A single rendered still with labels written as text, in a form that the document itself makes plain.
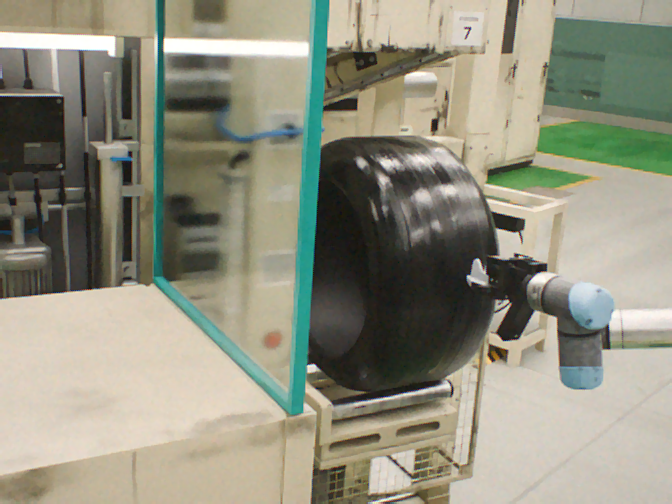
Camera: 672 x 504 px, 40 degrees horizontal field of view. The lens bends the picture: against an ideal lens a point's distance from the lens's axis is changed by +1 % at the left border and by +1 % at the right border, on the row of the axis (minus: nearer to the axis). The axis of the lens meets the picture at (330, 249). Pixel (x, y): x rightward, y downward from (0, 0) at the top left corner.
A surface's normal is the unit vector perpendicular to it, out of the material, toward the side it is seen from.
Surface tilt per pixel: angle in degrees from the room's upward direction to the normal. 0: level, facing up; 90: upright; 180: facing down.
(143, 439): 0
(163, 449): 90
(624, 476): 0
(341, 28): 90
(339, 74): 90
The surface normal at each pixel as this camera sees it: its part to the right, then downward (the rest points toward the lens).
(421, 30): 0.48, 0.28
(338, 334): 0.29, -0.69
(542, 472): 0.07, -0.96
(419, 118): 0.77, 0.23
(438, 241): 0.46, -0.18
